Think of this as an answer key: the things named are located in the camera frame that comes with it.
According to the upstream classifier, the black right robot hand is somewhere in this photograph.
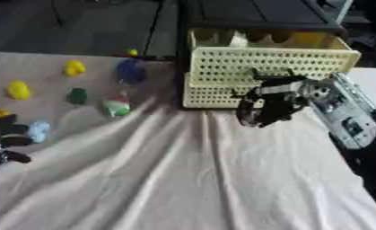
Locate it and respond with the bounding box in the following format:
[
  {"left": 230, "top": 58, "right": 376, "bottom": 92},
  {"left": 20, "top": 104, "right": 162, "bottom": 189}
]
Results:
[{"left": 230, "top": 67, "right": 319, "bottom": 128}]

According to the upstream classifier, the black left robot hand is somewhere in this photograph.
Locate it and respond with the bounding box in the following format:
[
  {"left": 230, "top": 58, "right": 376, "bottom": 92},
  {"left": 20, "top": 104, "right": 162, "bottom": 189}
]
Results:
[{"left": 0, "top": 113, "right": 34, "bottom": 173}]

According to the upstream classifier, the pale pierced drawer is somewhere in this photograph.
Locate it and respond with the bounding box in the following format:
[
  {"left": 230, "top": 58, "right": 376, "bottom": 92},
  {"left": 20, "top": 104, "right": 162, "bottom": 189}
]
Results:
[{"left": 181, "top": 28, "right": 363, "bottom": 110}]

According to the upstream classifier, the light blue soft toy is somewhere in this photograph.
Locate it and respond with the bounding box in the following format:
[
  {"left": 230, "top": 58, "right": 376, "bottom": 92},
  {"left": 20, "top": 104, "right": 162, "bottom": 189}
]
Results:
[{"left": 25, "top": 120, "right": 53, "bottom": 144}]

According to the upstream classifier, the yellow toy lemon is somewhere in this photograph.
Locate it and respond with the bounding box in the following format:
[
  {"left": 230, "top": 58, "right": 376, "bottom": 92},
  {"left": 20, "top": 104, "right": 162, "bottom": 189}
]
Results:
[{"left": 5, "top": 79, "right": 34, "bottom": 101}]

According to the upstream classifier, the dark green toy block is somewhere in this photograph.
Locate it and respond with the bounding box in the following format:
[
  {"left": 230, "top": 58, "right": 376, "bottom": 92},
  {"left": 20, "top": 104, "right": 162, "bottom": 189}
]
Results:
[{"left": 65, "top": 87, "right": 89, "bottom": 106}]

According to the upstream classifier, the yellow toy duck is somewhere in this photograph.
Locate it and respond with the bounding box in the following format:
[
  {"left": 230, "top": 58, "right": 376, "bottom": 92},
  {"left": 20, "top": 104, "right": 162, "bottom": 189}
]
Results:
[{"left": 62, "top": 59, "right": 87, "bottom": 77}]

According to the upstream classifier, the green white red toy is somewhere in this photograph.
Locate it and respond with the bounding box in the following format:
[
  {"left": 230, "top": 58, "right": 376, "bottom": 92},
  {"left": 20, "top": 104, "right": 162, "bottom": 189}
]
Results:
[{"left": 101, "top": 93, "right": 133, "bottom": 118}]

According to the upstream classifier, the black tripod leg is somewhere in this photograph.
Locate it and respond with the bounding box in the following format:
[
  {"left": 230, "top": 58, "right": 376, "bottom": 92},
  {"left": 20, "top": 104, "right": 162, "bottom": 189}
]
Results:
[{"left": 142, "top": 0, "right": 166, "bottom": 58}]

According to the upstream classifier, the blue round toy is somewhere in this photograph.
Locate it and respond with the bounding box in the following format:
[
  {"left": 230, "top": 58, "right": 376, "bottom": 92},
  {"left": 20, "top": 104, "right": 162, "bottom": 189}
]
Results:
[{"left": 115, "top": 57, "right": 149, "bottom": 85}]

